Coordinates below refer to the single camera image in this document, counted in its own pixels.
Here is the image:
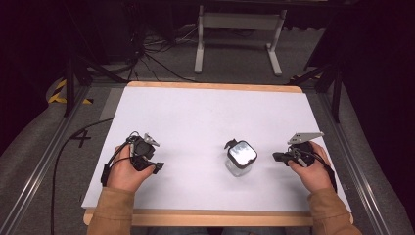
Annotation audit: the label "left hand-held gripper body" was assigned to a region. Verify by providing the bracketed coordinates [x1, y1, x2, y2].
[129, 131, 161, 172]

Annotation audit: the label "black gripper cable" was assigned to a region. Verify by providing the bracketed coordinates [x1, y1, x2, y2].
[49, 117, 138, 235]
[293, 147, 338, 194]

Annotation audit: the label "clear jar with black lid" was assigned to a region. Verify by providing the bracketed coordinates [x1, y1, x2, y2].
[223, 138, 259, 178]

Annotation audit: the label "white metal stand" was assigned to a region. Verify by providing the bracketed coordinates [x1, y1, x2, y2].
[194, 4, 289, 77]

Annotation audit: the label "person's right hand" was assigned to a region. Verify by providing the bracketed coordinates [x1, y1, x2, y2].
[287, 141, 334, 195]

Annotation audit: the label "black tripod stand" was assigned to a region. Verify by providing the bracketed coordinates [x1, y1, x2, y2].
[288, 57, 345, 124]
[63, 48, 129, 118]

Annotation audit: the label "black floor cables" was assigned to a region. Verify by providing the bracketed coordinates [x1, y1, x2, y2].
[125, 19, 201, 83]

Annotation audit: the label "yellow black hazard tape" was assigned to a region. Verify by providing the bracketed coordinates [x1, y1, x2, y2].
[47, 78, 95, 106]

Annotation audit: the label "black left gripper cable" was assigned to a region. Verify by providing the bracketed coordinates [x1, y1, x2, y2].
[49, 117, 138, 235]

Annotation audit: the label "person's left hand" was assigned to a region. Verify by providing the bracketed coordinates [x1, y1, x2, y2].
[106, 144, 158, 194]

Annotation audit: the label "aluminium floor rail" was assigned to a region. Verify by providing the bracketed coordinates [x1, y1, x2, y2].
[0, 85, 92, 235]
[316, 91, 394, 235]

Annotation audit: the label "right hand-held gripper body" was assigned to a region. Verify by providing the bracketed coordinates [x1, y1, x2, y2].
[286, 130, 326, 168]

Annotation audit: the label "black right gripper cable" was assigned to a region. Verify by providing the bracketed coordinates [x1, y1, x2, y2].
[293, 147, 338, 194]

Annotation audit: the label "white table mat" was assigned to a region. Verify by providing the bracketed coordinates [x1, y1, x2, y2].
[80, 85, 352, 213]

